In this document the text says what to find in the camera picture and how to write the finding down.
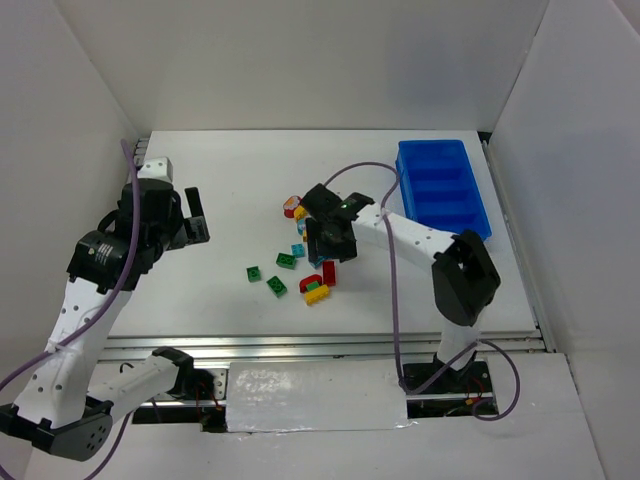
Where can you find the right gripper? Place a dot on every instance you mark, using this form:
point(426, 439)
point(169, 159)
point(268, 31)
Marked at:
point(316, 250)

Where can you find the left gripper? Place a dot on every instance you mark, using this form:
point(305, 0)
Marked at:
point(189, 228)

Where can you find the red rectangular lego brick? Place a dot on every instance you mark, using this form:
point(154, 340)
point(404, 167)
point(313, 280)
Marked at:
point(329, 273)

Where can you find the red arch lego brick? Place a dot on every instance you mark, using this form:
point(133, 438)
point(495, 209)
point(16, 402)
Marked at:
point(307, 280)

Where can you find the yellow lego brick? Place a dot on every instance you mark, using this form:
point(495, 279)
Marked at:
point(300, 213)
point(316, 295)

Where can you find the teal rectangular lego brick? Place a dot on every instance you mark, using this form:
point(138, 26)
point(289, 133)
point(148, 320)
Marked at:
point(316, 262)

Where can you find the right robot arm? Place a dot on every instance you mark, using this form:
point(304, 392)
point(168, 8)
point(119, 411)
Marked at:
point(464, 277)

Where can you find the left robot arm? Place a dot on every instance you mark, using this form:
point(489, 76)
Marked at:
point(60, 411)

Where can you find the small light blue lego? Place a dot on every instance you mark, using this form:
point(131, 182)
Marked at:
point(298, 250)

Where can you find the green lego brick upper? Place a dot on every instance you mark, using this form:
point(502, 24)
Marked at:
point(286, 261)

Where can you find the red flower lego piece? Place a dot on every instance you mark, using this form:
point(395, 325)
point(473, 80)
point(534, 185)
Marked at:
point(290, 205)

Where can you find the green lego brick lower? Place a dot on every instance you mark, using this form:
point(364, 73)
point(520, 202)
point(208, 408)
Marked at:
point(276, 286)

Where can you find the green lego brick left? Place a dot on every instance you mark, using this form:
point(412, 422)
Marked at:
point(253, 274)

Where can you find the blue divided plastic bin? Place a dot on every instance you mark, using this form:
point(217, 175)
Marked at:
point(438, 186)

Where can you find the white foil tape panel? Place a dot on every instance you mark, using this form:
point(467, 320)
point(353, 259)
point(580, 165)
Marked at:
point(332, 395)

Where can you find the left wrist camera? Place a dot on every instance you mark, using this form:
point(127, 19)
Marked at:
point(157, 169)

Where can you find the aluminium front rail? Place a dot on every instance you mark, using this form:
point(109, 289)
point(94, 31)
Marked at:
point(297, 347)

